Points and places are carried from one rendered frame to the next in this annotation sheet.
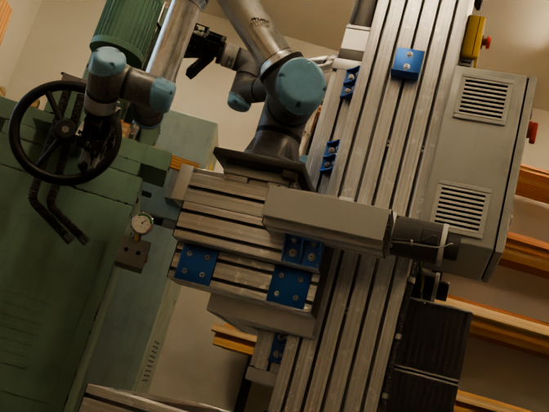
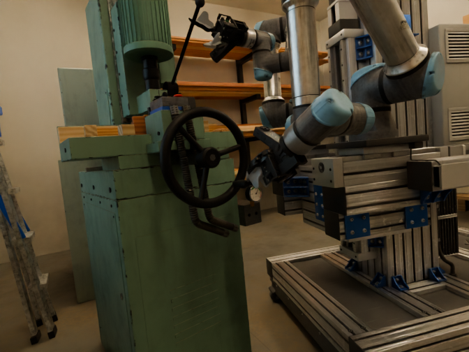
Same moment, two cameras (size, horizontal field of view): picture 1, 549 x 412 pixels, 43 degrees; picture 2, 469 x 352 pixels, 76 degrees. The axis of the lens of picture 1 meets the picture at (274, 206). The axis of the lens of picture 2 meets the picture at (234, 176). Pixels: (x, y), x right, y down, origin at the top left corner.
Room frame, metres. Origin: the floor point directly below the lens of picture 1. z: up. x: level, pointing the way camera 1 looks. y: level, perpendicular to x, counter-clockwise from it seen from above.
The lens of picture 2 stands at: (0.99, 0.93, 0.82)
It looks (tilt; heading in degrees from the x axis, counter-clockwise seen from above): 4 degrees down; 332
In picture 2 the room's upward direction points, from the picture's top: 5 degrees counter-clockwise
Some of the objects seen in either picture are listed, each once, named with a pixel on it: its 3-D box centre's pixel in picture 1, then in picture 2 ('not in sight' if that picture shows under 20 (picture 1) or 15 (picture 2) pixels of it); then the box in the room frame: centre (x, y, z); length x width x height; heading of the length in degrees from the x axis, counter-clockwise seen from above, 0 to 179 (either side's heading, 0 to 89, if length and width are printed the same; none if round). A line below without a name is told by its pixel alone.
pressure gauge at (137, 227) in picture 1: (140, 226); (252, 195); (1.94, 0.34, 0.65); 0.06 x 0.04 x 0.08; 98
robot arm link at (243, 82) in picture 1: (246, 91); (266, 65); (2.01, 0.18, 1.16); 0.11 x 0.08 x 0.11; 46
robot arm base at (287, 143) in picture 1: (273, 153); (372, 124); (1.65, 0.04, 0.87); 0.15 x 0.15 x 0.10
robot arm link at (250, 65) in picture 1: (252, 65); (260, 41); (2.03, 0.19, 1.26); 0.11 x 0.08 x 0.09; 98
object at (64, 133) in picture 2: not in sight; (149, 132); (2.13, 0.66, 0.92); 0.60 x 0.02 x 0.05; 98
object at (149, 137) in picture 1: (143, 138); not in sight; (2.32, 0.50, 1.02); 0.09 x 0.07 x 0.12; 98
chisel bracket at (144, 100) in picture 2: not in sight; (153, 105); (2.13, 0.63, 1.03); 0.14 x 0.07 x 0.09; 8
